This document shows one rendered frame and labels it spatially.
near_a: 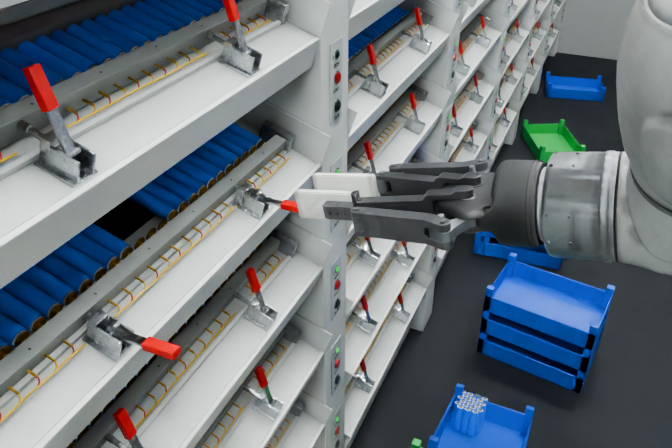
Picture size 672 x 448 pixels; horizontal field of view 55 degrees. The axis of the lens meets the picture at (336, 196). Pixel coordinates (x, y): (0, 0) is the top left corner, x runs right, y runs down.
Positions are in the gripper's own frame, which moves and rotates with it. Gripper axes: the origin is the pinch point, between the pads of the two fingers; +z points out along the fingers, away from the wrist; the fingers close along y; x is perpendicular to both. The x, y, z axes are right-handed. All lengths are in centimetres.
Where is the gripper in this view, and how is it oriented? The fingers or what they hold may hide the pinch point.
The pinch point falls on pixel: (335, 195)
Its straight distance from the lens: 64.3
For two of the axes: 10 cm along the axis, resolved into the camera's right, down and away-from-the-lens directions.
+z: -8.8, -0.3, 4.8
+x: 1.9, 8.9, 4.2
